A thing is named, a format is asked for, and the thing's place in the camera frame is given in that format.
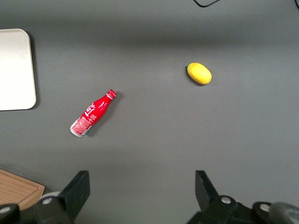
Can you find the yellow lemon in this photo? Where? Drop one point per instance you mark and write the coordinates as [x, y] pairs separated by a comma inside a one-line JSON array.
[[199, 73]]

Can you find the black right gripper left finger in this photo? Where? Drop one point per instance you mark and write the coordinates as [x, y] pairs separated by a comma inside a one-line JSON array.
[[74, 198]]

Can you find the wooden drawer cabinet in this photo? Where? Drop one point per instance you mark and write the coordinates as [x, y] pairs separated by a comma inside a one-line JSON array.
[[16, 189]]

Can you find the beige rectangular tray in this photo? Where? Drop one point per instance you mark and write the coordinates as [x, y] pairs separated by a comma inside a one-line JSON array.
[[16, 70]]

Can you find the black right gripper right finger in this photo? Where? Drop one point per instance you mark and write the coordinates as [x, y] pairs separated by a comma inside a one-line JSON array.
[[208, 205]]

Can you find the red cola bottle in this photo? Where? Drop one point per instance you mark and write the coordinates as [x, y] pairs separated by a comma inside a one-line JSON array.
[[92, 114]]

